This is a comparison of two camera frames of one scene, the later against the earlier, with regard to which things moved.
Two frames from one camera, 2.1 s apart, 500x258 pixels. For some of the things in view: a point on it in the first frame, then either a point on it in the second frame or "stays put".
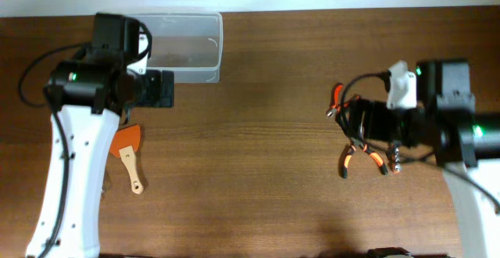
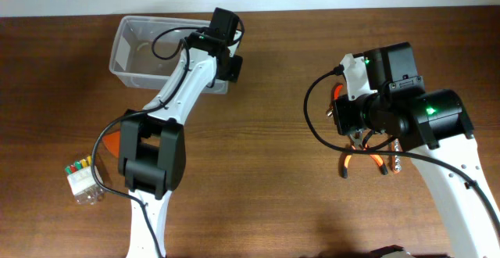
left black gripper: (160, 94) -> (234, 72)
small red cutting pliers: (336, 104) stays put
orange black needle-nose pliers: (373, 156) stays put
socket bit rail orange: (395, 157) stays put
